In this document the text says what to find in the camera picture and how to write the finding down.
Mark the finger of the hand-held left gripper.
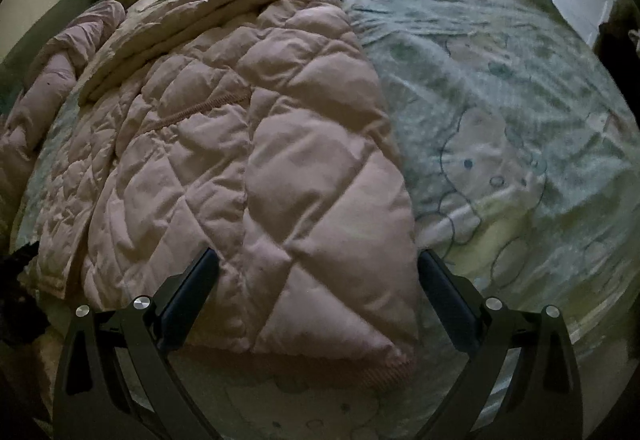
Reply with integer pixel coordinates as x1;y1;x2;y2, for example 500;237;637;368
0;242;42;280

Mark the pink quilted coat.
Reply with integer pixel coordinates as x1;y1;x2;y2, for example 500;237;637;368
37;0;421;391

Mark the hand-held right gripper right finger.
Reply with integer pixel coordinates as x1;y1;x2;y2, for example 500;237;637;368
417;250;583;440

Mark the bed with cartoon printed sheet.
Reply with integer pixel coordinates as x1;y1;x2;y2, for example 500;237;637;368
10;0;640;440

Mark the rolled pink duvet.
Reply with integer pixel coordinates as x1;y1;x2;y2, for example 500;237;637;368
0;0;126;231

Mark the green headboard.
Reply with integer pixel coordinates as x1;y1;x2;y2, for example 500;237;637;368
0;0;103;121

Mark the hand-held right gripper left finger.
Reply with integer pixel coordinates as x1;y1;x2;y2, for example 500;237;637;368
52;247;221;440

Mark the dark chair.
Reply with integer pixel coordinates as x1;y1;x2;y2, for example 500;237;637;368
597;20;640;73

